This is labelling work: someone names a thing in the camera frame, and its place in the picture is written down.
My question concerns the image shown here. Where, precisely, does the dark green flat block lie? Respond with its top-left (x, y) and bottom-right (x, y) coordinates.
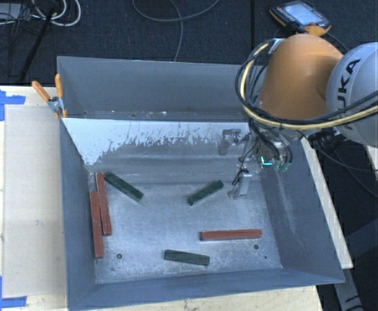
top-left (186, 179), bottom-right (225, 207)
top-left (163, 249), bottom-right (211, 267)
top-left (103, 170), bottom-right (145, 204)

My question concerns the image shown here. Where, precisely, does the pale wood flat board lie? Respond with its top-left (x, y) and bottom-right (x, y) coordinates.
top-left (1, 104), bottom-right (68, 299)

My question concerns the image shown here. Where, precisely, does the red-brown flat block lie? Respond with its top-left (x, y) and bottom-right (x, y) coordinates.
top-left (199, 228), bottom-right (263, 242)
top-left (94, 172), bottom-right (113, 237)
top-left (89, 190), bottom-right (105, 260)

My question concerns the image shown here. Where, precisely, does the grey metal bin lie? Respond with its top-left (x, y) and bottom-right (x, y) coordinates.
top-left (56, 55), bottom-right (346, 311)

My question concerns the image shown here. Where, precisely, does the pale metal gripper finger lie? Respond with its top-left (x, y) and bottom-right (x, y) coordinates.
top-left (218, 128), bottom-right (243, 157)
top-left (227, 170), bottom-right (254, 200)

